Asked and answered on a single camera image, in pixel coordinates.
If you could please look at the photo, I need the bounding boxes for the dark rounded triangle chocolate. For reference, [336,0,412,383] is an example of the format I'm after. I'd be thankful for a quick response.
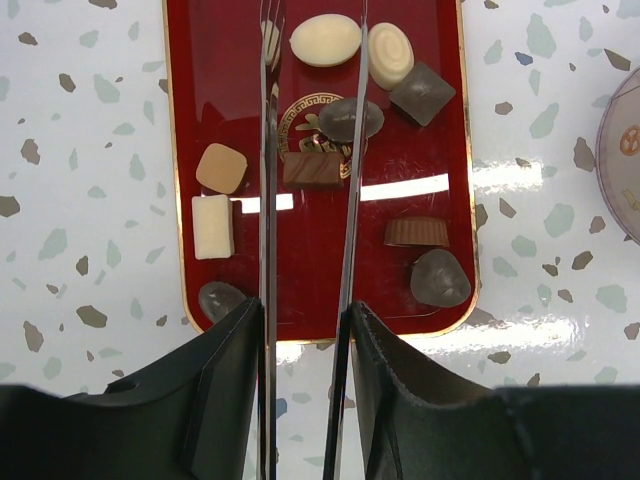
[410,249,472,308]

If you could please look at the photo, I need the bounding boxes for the tan rounded square chocolate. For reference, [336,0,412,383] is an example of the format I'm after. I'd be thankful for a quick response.
[196,143,248,195]

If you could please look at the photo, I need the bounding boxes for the dark oval chocolate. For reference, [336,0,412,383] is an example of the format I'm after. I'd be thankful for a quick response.
[318,98,385,143]

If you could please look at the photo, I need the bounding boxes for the brown rectangular chocolate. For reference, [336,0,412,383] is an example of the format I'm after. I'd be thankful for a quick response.
[283,152,344,189]

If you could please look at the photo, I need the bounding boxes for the metal tweezers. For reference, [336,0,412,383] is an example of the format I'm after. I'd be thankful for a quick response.
[258,1,369,479]

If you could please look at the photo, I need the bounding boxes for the white rectangular chocolate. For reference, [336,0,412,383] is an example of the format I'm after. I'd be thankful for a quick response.
[191,194,235,260]

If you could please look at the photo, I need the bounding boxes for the brown cup chocolate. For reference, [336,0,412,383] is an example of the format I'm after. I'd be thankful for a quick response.
[384,217,450,247]

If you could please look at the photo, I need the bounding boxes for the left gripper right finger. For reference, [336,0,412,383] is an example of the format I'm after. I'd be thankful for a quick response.
[352,303,639,479]

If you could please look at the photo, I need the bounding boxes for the round metal tin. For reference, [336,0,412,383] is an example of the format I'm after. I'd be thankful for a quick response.
[595,68,639,243]

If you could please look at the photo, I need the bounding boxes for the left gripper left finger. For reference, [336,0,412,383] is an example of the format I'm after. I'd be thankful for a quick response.
[1,298,263,479]

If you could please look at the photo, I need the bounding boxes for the dark square chocolate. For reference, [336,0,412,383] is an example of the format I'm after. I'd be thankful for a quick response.
[389,62,456,126]

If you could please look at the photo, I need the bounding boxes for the red rectangular tray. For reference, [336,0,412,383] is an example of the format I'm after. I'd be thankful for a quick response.
[164,1,478,342]

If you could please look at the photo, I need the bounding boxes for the white swirl oval chocolate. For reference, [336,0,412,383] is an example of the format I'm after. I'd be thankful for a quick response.
[368,22,414,91]

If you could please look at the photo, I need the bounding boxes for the dark round chocolate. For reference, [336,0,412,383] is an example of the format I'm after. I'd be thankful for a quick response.
[198,281,246,324]

